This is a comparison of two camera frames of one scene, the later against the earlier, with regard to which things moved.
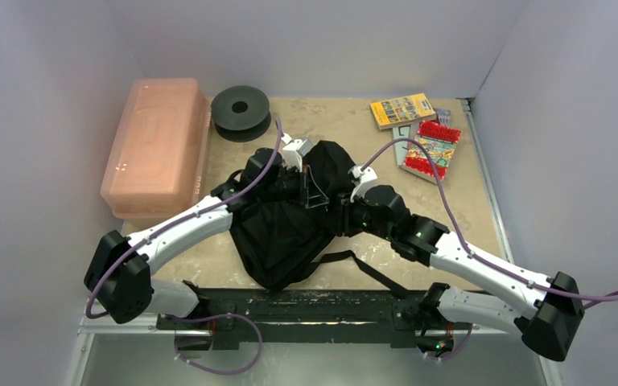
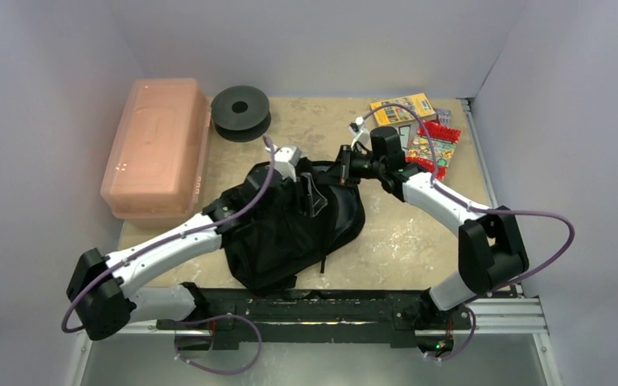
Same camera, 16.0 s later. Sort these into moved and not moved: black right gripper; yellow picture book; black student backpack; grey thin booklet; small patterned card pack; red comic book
Moved: black right gripper; black student backpack
Not moved: grey thin booklet; small patterned card pack; red comic book; yellow picture book
